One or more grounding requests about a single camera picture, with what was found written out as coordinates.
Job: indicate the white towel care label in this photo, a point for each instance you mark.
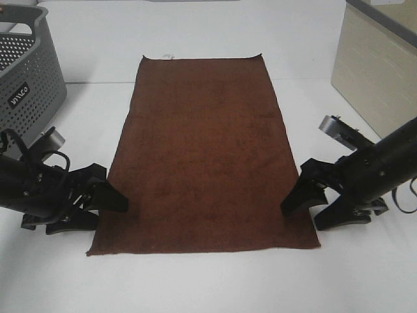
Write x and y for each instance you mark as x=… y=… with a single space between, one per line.
x=168 y=57

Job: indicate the brown towel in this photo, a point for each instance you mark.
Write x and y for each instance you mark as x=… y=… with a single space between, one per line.
x=205 y=163

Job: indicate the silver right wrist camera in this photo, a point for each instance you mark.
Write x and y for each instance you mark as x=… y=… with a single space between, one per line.
x=351 y=138

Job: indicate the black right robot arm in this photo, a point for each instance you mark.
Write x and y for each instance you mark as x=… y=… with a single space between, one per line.
x=361 y=179

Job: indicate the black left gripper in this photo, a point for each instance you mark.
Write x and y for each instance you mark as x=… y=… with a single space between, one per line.
x=66 y=203

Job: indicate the grey perforated plastic basket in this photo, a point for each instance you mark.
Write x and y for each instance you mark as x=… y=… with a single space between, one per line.
x=32 y=84

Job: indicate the beige plastic storage box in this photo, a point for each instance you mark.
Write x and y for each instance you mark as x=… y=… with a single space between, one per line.
x=375 y=65

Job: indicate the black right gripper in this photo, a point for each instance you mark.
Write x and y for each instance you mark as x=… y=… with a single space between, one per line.
x=347 y=209

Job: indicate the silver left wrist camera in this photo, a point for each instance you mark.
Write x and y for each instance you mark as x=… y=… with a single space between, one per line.
x=47 y=143

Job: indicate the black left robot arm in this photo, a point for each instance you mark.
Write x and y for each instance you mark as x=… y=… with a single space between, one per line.
x=20 y=179

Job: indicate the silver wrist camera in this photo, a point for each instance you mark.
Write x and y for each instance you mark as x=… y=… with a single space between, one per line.
x=351 y=138
x=47 y=143

